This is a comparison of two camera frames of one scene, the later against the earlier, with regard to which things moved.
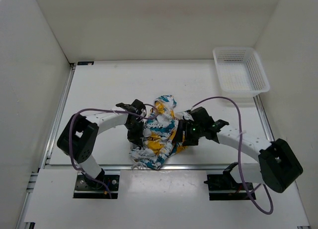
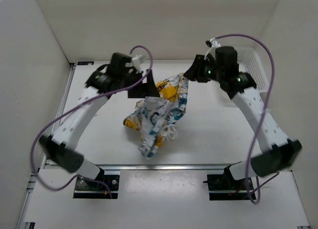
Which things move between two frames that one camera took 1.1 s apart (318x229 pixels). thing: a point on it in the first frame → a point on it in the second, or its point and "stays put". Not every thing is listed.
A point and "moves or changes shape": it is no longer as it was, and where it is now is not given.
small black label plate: [85, 63] stays put
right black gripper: [189, 140] → [195, 72]
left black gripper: [136, 138] → [148, 89]
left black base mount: [86, 188] stays put
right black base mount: [226, 187] stays put
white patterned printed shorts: [160, 129] moves or changes shape
